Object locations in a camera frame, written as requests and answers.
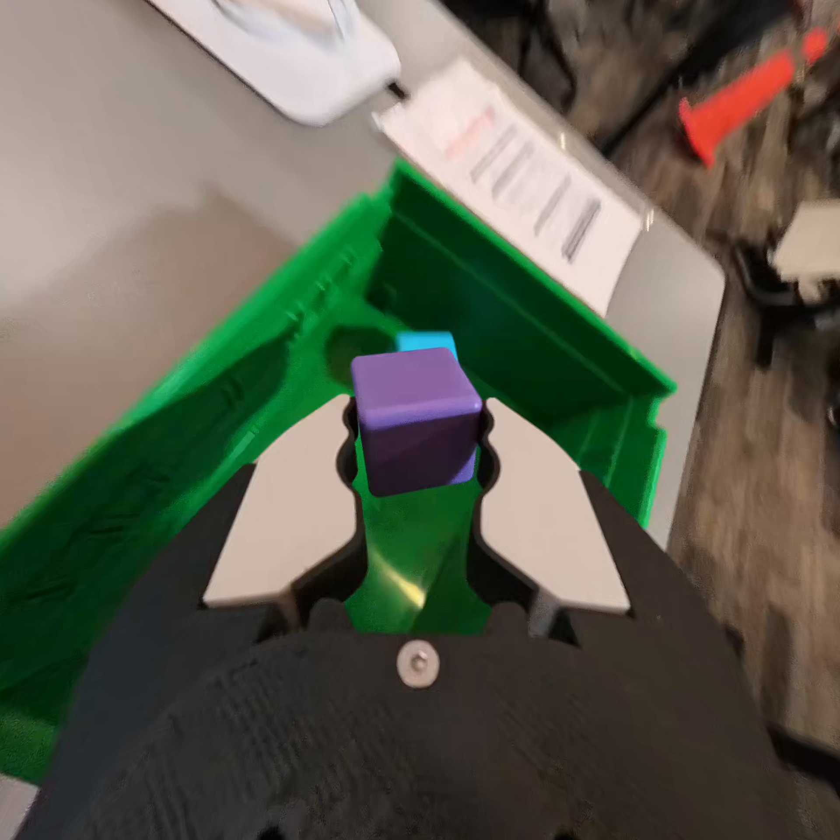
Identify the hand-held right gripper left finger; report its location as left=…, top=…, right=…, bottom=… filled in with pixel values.
left=202, top=394, right=368, bottom=634

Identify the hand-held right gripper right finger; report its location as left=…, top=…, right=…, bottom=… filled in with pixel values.
left=466, top=397, right=632, bottom=637

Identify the green plastic bin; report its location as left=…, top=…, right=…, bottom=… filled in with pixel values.
left=0, top=159, right=677, bottom=785

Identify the purple cube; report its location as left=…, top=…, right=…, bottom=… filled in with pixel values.
left=350, top=348, right=483, bottom=497

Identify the blue cube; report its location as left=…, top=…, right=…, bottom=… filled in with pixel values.
left=394, top=331, right=458, bottom=362

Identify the laminated paper sheet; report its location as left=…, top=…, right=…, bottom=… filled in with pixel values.
left=372, top=58, right=647, bottom=317

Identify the document stand with white base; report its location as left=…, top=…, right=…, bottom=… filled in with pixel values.
left=147, top=0, right=401, bottom=127

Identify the orange traffic cone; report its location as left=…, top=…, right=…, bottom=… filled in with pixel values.
left=678, top=29, right=829, bottom=166

